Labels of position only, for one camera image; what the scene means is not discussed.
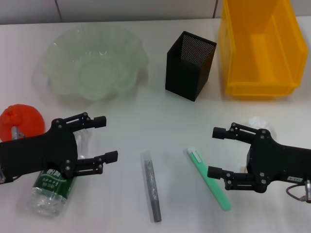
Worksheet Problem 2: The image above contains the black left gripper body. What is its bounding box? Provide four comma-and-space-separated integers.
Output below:
0, 117, 78, 185

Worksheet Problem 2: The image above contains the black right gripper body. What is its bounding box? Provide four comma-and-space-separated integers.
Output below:
246, 129, 311, 194

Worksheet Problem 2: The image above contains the green pen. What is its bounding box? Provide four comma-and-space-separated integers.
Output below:
183, 146, 232, 211

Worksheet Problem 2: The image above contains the red pomegranate toy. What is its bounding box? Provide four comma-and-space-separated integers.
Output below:
0, 103, 46, 143

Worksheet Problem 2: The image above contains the clear green-label water bottle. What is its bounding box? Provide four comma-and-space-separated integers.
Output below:
26, 128, 94, 217

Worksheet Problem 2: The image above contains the white paper ball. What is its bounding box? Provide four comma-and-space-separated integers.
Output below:
247, 116, 274, 133

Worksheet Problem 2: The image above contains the grey pen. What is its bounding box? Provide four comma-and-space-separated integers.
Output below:
140, 150, 163, 223

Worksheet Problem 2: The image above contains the pale green glass fruit plate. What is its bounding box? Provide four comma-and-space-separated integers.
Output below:
41, 25, 150, 101

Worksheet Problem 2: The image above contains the black mesh pen holder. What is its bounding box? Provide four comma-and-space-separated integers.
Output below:
165, 31, 217, 102

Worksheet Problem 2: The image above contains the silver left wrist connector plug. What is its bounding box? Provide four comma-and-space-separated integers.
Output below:
11, 125, 25, 141

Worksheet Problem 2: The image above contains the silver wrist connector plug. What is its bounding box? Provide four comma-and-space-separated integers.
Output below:
11, 125, 25, 141
300, 179, 311, 202

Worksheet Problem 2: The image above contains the silver right wrist connector plug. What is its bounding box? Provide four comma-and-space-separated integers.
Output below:
300, 179, 311, 202

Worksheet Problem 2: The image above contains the yellow plastic bin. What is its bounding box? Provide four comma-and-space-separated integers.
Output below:
218, 0, 309, 100

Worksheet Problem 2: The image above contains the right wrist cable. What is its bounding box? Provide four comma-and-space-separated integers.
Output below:
286, 184, 307, 202

